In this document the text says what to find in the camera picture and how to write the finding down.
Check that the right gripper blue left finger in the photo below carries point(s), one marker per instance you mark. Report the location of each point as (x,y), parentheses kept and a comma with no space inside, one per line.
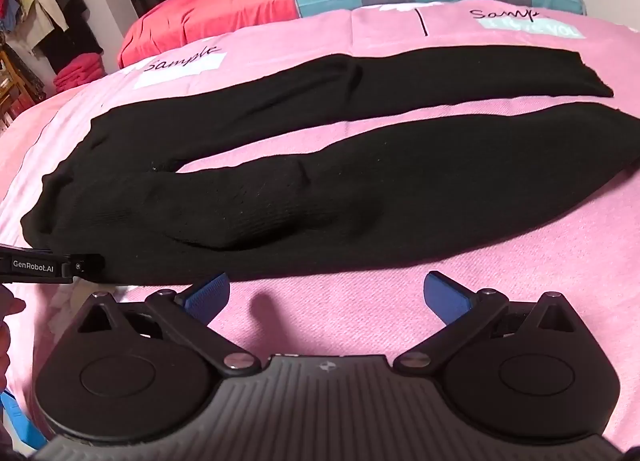
(184,316)

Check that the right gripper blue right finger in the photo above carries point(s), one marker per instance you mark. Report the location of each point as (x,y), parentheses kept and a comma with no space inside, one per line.
(466,315)

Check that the black knit pants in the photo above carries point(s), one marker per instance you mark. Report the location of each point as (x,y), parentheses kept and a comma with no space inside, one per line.
(397,196)

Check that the person's left hand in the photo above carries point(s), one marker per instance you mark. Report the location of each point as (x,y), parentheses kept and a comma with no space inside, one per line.
(9,306)

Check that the wooden shelf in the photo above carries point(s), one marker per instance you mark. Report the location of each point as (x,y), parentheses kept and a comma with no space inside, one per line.
(20,88)

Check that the red folded cloth pile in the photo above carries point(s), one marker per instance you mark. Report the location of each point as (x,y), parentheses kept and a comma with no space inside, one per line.
(82,70)

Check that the hanging clothes on rack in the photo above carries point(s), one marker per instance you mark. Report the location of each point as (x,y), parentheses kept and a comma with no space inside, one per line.
(57,30)

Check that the red bed sheet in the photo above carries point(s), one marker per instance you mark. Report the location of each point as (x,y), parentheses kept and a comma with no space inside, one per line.
(175,23)

